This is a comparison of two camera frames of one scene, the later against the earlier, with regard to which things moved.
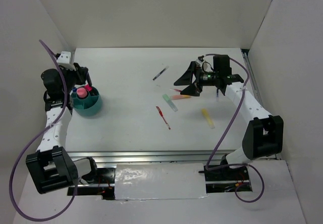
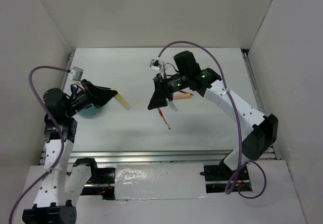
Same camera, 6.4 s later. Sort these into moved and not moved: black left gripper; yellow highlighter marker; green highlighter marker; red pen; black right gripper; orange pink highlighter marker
Moved: yellow highlighter marker; black left gripper; black right gripper
Not moved: red pen; green highlighter marker; orange pink highlighter marker
